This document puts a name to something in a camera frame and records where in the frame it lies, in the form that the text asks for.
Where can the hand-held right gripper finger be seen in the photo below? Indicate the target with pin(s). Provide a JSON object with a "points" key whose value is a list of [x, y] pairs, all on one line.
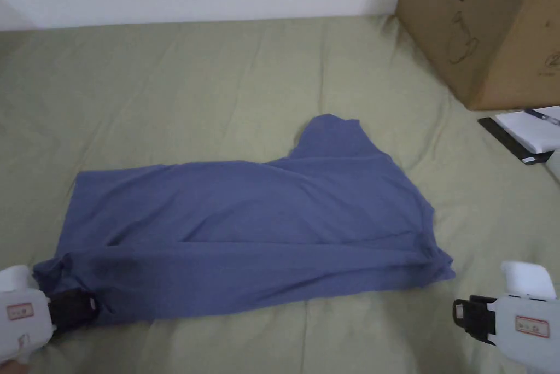
{"points": [[463, 315]]}

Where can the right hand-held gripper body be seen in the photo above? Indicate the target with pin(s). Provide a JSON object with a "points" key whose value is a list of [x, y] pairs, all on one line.
{"points": [[525, 326]]}

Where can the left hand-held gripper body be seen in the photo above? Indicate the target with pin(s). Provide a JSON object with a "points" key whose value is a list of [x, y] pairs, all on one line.
{"points": [[22, 308]]}

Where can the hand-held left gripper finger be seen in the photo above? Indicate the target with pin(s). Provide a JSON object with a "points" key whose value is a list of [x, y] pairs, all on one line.
{"points": [[81, 306]]}

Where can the dark blue shirt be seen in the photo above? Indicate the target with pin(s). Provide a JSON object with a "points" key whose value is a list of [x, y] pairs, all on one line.
{"points": [[262, 225]]}

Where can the person's left hand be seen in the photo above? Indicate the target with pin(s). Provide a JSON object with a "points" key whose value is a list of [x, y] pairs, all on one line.
{"points": [[11, 367]]}

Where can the black flat folder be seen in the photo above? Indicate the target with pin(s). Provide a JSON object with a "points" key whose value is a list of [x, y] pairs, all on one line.
{"points": [[503, 133]]}

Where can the white paper pad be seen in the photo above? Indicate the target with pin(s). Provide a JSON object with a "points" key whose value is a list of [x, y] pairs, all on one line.
{"points": [[531, 131]]}

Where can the dark blue pen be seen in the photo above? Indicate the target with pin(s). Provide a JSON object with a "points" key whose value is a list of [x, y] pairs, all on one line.
{"points": [[542, 116]]}

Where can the bed with pale green sheet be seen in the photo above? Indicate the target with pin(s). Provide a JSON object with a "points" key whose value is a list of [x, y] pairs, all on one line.
{"points": [[183, 85]]}

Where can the brown cardboard carton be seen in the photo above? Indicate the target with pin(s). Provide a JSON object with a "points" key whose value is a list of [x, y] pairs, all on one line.
{"points": [[494, 28]]}

